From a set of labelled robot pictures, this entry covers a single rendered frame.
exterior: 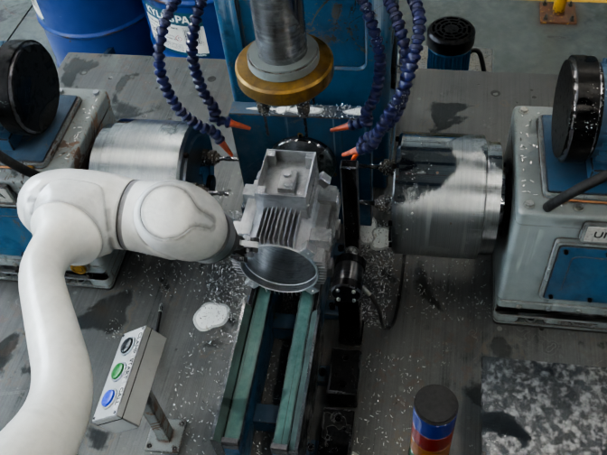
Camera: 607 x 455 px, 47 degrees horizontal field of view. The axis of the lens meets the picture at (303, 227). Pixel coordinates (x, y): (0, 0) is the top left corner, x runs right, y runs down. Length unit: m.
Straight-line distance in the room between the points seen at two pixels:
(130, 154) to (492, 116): 1.00
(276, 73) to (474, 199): 0.43
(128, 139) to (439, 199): 0.63
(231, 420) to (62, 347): 0.61
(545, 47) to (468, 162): 2.30
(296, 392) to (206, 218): 0.51
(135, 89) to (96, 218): 1.25
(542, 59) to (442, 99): 1.55
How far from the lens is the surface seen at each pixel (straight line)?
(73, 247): 0.97
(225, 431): 1.34
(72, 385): 0.75
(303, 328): 1.41
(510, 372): 1.39
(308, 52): 1.28
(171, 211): 0.91
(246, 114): 1.50
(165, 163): 1.43
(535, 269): 1.43
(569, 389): 1.39
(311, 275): 1.42
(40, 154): 1.51
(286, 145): 1.52
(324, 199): 1.40
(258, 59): 1.28
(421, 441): 1.06
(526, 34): 3.68
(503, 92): 2.08
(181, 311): 1.63
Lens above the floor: 2.12
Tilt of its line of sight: 51 degrees down
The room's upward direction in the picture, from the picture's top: 7 degrees counter-clockwise
